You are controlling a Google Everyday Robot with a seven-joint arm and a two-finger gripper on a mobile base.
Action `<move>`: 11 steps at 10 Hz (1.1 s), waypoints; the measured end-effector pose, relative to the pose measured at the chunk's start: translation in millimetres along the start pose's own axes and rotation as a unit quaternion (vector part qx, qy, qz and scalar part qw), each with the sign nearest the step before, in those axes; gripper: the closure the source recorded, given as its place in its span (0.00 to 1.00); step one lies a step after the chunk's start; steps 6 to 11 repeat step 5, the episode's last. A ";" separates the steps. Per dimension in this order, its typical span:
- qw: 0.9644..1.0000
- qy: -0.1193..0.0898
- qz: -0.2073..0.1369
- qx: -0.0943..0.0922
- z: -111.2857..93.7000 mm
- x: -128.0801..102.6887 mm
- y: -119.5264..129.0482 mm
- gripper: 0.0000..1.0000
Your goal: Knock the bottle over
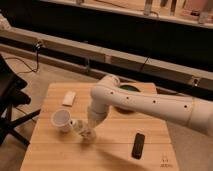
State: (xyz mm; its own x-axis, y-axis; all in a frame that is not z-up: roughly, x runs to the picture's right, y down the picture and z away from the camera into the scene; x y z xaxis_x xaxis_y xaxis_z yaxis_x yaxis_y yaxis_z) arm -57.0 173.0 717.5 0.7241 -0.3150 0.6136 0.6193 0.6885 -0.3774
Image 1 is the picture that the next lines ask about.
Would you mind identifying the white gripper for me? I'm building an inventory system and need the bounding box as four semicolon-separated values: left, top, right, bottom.
80;122;96;141

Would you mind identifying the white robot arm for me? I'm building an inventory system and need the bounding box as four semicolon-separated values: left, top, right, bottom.
87;74;213;138

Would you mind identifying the white plastic cup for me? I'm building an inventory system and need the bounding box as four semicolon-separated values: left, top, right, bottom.
51;109;72;133

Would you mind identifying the black rectangular remote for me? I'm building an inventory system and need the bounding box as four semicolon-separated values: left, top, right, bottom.
131;133;145;159

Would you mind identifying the dark green round plate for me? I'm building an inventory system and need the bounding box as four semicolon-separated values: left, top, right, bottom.
114;83;141;114

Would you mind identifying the black office chair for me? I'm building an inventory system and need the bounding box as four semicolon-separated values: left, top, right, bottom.
0;54;40;146

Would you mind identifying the black floor cable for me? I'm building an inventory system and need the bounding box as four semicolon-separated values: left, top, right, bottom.
3;41;44;75

